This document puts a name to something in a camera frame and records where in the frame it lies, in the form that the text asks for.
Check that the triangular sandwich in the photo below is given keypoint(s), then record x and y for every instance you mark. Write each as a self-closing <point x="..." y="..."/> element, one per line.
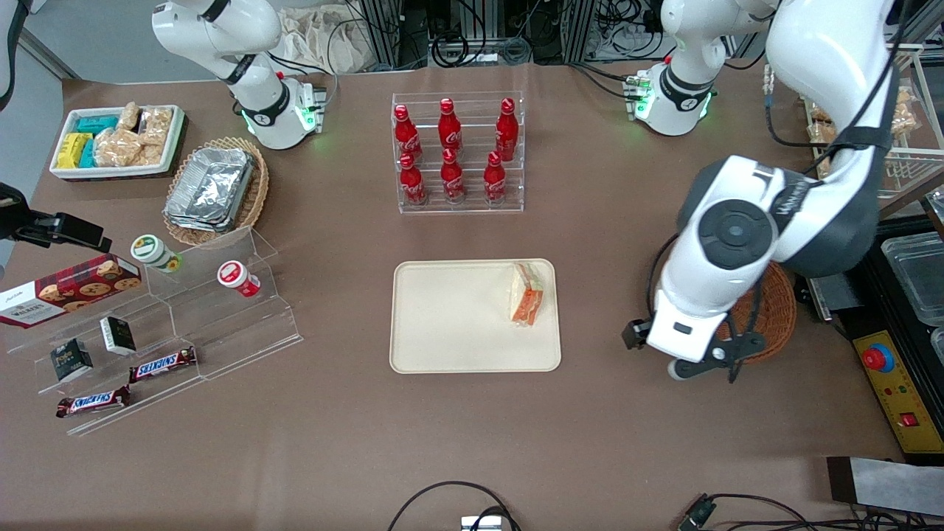
<point x="527" y="295"/>

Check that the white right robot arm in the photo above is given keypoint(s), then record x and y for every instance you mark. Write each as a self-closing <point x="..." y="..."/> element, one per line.
<point x="251" y="66"/>

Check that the brown round wicker basket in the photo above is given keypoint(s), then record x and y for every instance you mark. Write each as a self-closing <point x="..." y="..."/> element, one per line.
<point x="778" y="310"/>

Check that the light oval wicker basket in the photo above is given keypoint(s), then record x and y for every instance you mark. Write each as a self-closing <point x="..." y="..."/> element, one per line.
<point x="258" y="192"/>

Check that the cream plastic tray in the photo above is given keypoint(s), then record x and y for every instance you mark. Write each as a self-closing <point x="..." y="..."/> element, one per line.
<point x="457" y="317"/>

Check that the red tartan Walkers cookie box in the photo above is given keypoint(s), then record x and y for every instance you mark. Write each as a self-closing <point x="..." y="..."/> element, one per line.
<point x="66" y="291"/>

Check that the green lidded yogurt cup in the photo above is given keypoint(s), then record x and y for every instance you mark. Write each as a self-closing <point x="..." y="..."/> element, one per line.
<point x="151" y="251"/>

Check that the yellow snack pack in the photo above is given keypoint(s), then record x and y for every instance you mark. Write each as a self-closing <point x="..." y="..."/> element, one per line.
<point x="71" y="150"/>

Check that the teal snack pack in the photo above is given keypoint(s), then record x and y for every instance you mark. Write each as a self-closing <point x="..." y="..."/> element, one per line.
<point x="88" y="153"/>
<point x="96" y="124"/>

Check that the clear bag rice crackers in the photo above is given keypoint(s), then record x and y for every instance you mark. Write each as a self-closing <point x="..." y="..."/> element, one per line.
<point x="820" y="112"/>
<point x="822" y="135"/>
<point x="130" y="116"/>
<point x="156" y="125"/>
<point x="151" y="155"/>
<point x="906" y="124"/>
<point x="906" y="99"/>
<point x="118" y="147"/>

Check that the small dark green box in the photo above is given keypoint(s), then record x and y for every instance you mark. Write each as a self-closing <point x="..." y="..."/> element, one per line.
<point x="118" y="335"/>
<point x="71" y="360"/>

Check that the aluminium foil container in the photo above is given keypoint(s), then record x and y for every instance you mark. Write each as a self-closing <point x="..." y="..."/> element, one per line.
<point x="214" y="184"/>
<point x="193" y="225"/>

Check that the clear acrylic stepped stand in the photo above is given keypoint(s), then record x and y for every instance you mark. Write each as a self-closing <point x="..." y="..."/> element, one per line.
<point x="221" y="332"/>
<point x="155" y="332"/>

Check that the white rectangular snack bin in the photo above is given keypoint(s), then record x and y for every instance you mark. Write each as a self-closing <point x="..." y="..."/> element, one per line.
<point x="177" y="129"/>

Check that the grey metal flap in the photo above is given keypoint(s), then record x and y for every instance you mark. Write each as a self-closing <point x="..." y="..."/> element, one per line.
<point x="826" y="299"/>

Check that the brown Snickers bar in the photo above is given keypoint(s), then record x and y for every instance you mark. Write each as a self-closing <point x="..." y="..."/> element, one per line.
<point x="92" y="402"/>
<point x="164" y="364"/>

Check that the red lidded yogurt cup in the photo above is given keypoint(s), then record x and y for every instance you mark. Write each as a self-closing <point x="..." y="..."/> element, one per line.
<point x="236" y="276"/>

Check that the red emergency stop button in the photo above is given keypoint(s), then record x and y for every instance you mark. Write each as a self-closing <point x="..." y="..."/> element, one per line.
<point x="877" y="358"/>

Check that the black machine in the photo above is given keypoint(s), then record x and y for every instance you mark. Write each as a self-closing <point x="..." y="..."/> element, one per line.
<point x="877" y="310"/>

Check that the clear acrylic bottle rack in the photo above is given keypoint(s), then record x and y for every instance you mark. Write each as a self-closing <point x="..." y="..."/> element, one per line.
<point x="472" y="206"/>

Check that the red cola bottle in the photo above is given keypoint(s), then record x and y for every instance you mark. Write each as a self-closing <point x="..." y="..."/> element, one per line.
<point x="405" y="133"/>
<point x="413" y="184"/>
<point x="507" y="133"/>
<point x="494" y="181"/>
<point x="452" y="181"/>
<point x="449" y="129"/>

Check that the yellow control panel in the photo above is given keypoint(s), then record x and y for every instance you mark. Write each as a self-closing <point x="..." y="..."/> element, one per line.
<point x="900" y="391"/>

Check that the clear plastic container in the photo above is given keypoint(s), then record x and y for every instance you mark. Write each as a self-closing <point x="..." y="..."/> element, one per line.
<point x="918" y="280"/>
<point x="938" y="346"/>

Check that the grey base connector block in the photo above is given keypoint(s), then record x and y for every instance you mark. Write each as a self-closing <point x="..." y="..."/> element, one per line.
<point x="313" y="107"/>
<point x="638" y="92"/>

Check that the small silver device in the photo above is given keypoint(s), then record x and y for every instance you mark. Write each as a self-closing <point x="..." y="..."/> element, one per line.
<point x="483" y="524"/>

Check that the grey metal plate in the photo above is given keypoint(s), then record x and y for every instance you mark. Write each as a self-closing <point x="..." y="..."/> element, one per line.
<point x="892" y="485"/>

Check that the cream cloth bag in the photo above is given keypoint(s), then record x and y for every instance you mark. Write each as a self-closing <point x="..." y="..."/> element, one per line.
<point x="317" y="37"/>

